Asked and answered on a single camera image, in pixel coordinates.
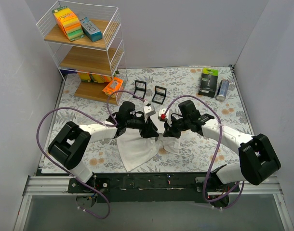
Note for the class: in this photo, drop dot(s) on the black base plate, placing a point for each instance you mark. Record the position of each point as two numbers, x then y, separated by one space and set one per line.
149 187

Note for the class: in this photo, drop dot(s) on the teal grey carton box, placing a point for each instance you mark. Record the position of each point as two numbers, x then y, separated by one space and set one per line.
89 28

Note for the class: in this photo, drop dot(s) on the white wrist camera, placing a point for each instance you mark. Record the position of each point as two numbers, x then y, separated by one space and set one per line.
148 110
164 115

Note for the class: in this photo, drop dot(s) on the orange small package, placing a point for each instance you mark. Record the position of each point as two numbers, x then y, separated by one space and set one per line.
114 85

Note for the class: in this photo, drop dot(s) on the blue silver can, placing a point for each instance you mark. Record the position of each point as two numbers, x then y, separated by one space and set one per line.
222 90

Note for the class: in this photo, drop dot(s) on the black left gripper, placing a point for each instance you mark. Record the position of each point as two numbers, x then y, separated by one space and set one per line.
145 125

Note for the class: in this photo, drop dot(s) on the white garment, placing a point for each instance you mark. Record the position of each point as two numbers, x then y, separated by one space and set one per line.
135 150

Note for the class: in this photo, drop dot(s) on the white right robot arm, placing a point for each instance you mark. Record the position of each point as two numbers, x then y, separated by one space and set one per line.
257 158

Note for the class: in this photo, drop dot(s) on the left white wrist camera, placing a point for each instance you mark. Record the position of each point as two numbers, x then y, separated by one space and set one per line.
148 110

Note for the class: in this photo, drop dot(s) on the white wire wooden shelf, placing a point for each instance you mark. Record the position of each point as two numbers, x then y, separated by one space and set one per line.
104 57

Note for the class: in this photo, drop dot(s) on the floral table mat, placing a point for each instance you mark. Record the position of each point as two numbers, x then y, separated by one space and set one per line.
182 84

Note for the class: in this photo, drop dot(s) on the orange sponge pack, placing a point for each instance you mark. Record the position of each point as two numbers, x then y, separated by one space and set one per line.
69 23

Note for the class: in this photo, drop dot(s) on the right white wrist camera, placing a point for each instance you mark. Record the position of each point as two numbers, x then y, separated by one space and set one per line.
164 115

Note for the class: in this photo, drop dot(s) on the green black razor package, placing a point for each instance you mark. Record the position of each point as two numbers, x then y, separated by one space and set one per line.
208 82

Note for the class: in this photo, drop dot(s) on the left black display box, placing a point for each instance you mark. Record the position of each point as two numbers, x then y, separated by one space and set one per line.
140 88

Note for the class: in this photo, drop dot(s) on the right black display box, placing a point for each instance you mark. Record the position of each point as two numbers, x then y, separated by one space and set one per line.
160 95

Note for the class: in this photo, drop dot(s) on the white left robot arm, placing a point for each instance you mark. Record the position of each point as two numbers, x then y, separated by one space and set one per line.
69 146

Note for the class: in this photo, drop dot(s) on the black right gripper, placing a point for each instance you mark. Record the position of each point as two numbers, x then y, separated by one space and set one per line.
171 125

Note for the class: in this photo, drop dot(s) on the yellow sponge pack lower shelf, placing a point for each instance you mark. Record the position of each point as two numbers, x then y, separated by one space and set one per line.
94 78

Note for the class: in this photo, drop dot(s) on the aluminium frame rail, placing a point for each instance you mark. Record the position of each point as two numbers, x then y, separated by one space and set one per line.
60 185

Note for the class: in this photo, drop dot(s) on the black display box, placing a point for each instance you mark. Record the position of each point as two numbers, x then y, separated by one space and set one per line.
160 95
140 88

